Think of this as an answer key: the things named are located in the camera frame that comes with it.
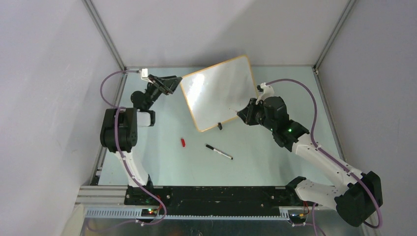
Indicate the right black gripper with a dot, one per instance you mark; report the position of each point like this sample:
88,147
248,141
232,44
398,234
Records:
247,114

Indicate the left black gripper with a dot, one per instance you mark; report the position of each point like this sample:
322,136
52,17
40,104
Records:
166,84

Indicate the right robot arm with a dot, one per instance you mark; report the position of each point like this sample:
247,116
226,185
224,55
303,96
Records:
355,195

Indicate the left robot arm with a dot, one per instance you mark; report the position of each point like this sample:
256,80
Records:
119,131

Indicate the yellow-framed whiteboard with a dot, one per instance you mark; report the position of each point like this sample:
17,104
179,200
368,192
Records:
210,92

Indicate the black capped marker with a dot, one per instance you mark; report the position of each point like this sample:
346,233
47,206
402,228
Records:
219,151

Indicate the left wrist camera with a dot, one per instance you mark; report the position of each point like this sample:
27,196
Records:
144,73

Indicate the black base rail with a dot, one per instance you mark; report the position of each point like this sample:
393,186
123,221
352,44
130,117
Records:
248,201

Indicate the aluminium frame front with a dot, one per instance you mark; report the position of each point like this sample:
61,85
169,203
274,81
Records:
108,202

